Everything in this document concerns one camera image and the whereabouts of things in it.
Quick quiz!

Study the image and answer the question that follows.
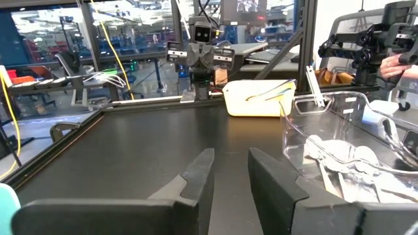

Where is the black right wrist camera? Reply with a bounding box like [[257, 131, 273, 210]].
[[191, 21, 214, 44]]

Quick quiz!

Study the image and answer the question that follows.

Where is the dark monitor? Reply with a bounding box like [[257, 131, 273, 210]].
[[221, 0, 268, 26]]

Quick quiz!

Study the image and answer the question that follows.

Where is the silver metal bracket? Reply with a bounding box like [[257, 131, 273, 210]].
[[305, 65, 326, 108]]

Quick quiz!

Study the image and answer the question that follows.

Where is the black office chair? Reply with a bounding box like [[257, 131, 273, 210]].
[[54, 50, 83, 78]]

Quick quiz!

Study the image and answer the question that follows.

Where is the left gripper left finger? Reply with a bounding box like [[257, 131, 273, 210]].
[[10, 148, 216, 235]]

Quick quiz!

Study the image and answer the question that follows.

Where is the person's forearm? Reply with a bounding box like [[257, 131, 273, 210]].
[[403, 64, 418, 81]]

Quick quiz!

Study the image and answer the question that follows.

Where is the grey desk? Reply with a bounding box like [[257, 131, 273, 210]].
[[228, 41, 300, 73]]

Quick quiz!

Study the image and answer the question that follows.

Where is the red storage bin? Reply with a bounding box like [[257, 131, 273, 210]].
[[6, 68, 35, 85]]

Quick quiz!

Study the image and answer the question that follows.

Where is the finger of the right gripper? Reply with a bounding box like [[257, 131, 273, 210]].
[[165, 40, 189, 65], [214, 47, 236, 71]]

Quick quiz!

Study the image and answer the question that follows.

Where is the yellow plastic bin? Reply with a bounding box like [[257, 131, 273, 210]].
[[221, 79, 297, 118]]

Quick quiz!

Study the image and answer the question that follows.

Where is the black tripod stand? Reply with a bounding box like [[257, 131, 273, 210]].
[[0, 119, 35, 168]]

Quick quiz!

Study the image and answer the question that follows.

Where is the small black frame bracket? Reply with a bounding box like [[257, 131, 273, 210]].
[[49, 121, 82, 143]]

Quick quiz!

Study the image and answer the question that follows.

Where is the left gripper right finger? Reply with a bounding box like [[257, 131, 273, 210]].
[[247, 148, 418, 235]]

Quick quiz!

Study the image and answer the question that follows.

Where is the clear plastic bin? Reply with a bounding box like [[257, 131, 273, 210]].
[[279, 90, 418, 205]]

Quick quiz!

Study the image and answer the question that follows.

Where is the yellow floor cable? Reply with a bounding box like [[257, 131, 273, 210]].
[[0, 73, 22, 180]]

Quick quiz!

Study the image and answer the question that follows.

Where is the white cable bundle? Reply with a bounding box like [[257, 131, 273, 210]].
[[92, 71, 127, 89]]

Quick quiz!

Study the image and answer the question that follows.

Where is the iridescent rainbow spoon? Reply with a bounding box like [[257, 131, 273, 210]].
[[263, 86, 294, 101], [245, 79, 297, 102]]

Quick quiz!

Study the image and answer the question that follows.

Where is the person's hand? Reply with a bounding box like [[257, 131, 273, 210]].
[[379, 54, 413, 82]]

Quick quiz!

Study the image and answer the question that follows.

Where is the black keyboard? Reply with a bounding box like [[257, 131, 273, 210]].
[[246, 49, 297, 64]]

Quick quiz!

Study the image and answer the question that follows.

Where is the brown cardboard piece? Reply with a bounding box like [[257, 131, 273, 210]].
[[314, 67, 355, 86]]

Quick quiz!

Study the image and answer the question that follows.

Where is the teal plastic bin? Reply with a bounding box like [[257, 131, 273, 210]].
[[0, 182, 22, 235]]

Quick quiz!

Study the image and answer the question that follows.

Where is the black support strut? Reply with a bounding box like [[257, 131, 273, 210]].
[[254, 29, 305, 81]]

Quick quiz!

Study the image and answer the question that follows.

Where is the black metal table frame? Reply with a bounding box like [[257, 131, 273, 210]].
[[0, 83, 381, 191]]

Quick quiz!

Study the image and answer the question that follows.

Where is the black vertical frame post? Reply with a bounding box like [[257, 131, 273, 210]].
[[302, 0, 318, 93]]

